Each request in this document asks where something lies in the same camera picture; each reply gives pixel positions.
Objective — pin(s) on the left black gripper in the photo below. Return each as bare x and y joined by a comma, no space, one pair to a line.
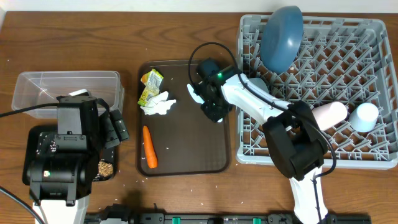
115,130

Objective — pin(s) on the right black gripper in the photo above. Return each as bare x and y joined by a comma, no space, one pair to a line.
215,116

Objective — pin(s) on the light blue plastic knife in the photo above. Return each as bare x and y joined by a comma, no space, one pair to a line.
211,111

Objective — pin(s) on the brown food piece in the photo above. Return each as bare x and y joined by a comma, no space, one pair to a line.
105,169

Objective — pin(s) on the light blue bowl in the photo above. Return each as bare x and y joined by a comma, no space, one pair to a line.
259,83

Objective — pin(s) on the orange carrot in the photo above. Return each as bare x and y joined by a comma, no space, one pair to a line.
149,149

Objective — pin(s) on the white tissue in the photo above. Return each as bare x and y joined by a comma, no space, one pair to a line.
159,104

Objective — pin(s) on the green snack wrapper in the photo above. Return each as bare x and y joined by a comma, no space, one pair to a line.
152,81

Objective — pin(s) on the cooked white rice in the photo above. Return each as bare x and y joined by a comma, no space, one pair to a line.
46,144

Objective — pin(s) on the dark blue plate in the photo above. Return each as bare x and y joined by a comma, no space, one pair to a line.
281,38

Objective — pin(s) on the pink cup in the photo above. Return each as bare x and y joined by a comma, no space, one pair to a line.
329,114

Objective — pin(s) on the light blue cup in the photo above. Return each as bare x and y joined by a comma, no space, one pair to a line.
364,117

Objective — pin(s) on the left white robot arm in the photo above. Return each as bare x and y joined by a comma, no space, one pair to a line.
62,164

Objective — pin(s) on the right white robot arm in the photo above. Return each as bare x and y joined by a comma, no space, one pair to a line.
294,139

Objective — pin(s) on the black waste bin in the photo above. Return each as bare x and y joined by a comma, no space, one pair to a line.
108,155

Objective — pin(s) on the grey dishwasher rack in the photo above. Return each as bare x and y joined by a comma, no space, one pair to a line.
340,59

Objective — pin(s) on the brown serving tray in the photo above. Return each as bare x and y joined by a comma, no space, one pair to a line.
185,141

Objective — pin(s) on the clear plastic bin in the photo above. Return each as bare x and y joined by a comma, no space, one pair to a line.
36,88

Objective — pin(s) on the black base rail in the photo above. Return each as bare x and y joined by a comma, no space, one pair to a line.
118,214

